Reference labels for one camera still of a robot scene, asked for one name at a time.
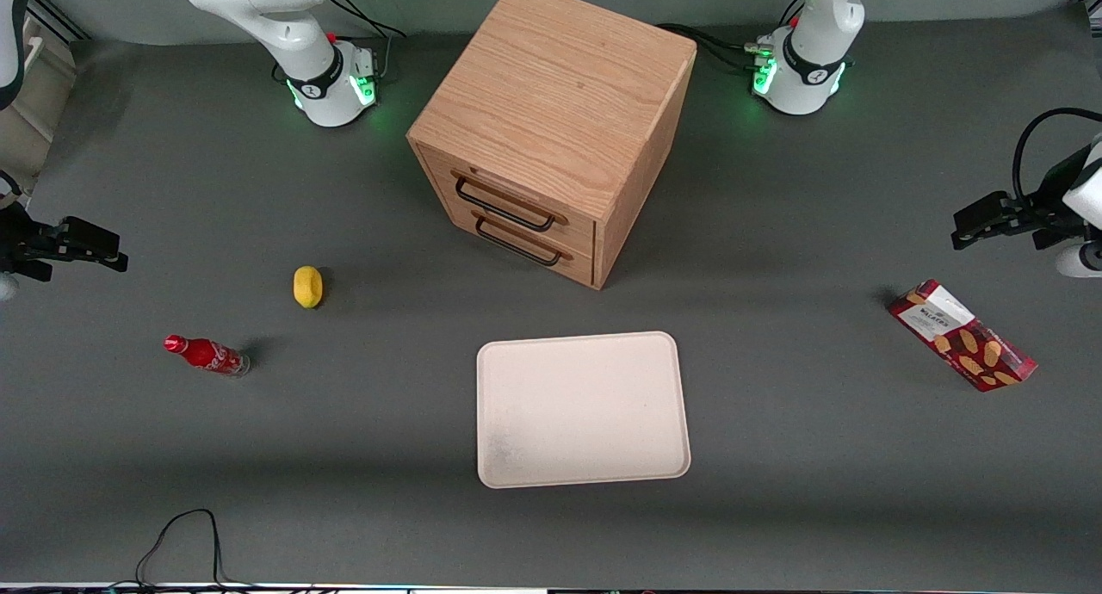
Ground black right base cables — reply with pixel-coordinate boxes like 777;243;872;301
325;0;407;85

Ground red cola bottle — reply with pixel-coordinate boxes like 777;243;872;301
164;334;251;378

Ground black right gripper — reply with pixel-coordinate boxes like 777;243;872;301
0;202;130;282

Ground wooden drawer cabinet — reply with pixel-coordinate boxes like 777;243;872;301
406;0;698;291

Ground beige box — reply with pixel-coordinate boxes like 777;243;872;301
0;14;79;204

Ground yellow lemon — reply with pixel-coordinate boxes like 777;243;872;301
293;265;325;310

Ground beige plastic tray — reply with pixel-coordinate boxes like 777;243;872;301
476;331;692;490

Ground black base cables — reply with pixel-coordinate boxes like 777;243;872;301
325;0;407;85
657;0;807;75

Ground red cookie box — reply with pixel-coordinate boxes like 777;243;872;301
888;279;1038;393

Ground black cable loop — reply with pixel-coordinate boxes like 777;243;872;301
108;508;259;591

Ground black left base cables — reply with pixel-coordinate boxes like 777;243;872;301
657;0;807;75

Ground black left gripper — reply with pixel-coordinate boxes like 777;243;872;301
950;149;1093;251

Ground wooden drawer front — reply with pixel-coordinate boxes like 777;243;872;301
446;200;596;288
420;145;597;256

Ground black metal drawer handle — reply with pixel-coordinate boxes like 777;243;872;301
454;176;557;233
474;216;563;268

